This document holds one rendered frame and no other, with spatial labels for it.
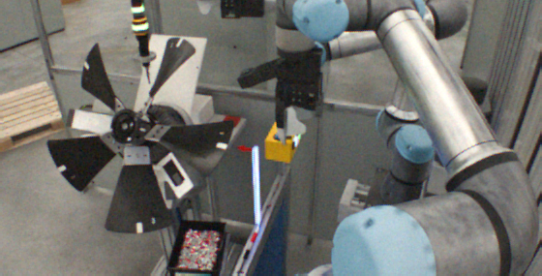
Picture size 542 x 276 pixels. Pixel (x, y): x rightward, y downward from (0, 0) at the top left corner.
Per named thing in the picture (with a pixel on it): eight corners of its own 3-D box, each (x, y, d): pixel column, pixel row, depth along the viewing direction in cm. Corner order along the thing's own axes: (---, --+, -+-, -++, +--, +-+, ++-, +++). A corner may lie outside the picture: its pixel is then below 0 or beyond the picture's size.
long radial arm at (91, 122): (147, 124, 156) (132, 119, 144) (143, 142, 155) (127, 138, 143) (92, 114, 162) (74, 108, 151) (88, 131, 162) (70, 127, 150)
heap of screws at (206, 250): (186, 235, 139) (184, 226, 136) (224, 237, 138) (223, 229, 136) (173, 278, 123) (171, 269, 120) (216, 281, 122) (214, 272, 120)
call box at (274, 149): (276, 139, 165) (276, 117, 159) (299, 143, 162) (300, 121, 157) (265, 162, 151) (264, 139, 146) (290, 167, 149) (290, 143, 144)
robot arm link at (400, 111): (383, 158, 124) (430, -13, 96) (370, 132, 137) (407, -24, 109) (417, 158, 125) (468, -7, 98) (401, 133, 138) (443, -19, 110)
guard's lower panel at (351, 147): (86, 180, 280) (52, 70, 232) (452, 259, 219) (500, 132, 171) (83, 182, 277) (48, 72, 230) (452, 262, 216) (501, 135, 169)
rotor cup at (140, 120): (126, 115, 141) (105, 108, 128) (160, 108, 138) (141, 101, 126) (128, 154, 138) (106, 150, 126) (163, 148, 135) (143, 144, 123)
